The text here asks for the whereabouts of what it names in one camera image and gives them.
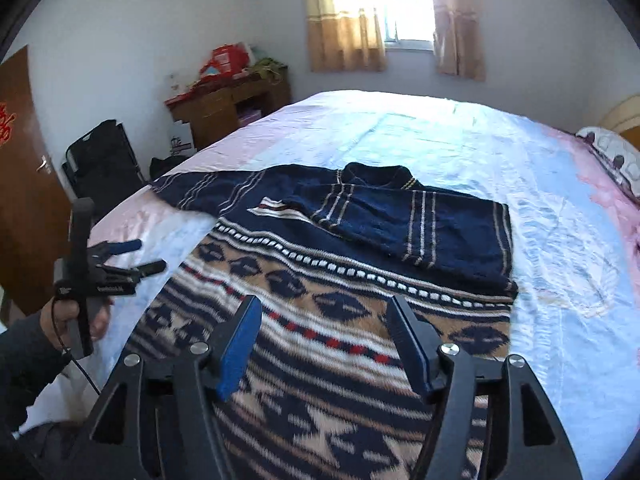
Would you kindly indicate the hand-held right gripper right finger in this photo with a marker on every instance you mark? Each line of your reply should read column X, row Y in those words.
column 411, row 347

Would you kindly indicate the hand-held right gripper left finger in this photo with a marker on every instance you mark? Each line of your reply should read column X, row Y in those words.
column 239, row 352

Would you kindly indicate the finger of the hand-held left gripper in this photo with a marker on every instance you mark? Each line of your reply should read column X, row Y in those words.
column 122, row 246
column 145, row 269

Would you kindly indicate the navy patterned knit sweater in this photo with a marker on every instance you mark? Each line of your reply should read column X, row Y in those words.
column 350, row 285

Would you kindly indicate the person's left forearm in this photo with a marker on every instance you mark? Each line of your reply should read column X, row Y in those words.
column 22, row 365

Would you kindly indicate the person's left hand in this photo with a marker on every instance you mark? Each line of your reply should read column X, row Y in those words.
column 52, row 321

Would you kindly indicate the brown wooden door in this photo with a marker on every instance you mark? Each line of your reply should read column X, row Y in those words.
column 22, row 200

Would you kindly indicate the black chair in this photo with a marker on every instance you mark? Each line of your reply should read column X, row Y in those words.
column 100, row 160

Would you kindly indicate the dark bag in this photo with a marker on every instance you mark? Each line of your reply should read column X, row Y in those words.
column 167, row 165

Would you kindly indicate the red door decoration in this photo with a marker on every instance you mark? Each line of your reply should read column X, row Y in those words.
column 6, row 125

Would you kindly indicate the brown wooden desk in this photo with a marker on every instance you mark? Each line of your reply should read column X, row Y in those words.
column 215, row 110

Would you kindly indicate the red gift boxes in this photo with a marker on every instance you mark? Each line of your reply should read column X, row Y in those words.
column 225, row 62

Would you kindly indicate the bed with blue dotted sheet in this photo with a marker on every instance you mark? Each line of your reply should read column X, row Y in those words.
column 450, row 135

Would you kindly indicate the green plant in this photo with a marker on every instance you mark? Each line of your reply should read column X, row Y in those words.
column 267, row 66

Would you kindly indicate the white patterned pillow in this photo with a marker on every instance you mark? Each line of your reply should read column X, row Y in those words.
column 612, row 152

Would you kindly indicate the wide beige window curtain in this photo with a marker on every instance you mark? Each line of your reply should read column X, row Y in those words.
column 340, row 25

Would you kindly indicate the cream wooden headboard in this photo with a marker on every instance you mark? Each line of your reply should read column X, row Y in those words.
column 622, row 115

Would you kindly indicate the narrow beige window curtain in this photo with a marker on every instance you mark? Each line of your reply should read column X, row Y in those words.
column 457, row 25

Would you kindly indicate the bright window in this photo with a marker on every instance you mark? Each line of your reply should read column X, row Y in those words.
column 405, row 5

